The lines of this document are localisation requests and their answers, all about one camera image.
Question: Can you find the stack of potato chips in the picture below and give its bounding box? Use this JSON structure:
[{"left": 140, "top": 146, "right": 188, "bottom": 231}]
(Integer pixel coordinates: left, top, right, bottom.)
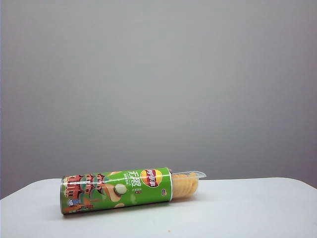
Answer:
[{"left": 172, "top": 173, "right": 200, "bottom": 199}]

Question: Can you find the transparent plastic chips tray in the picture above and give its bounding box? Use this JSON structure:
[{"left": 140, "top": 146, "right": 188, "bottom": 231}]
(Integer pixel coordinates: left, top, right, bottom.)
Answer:
[{"left": 170, "top": 170, "right": 208, "bottom": 199}]

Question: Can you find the green chips tube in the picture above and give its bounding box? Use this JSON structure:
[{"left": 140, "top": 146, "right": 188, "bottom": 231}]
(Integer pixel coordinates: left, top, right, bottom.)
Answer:
[{"left": 60, "top": 167, "right": 174, "bottom": 215}]

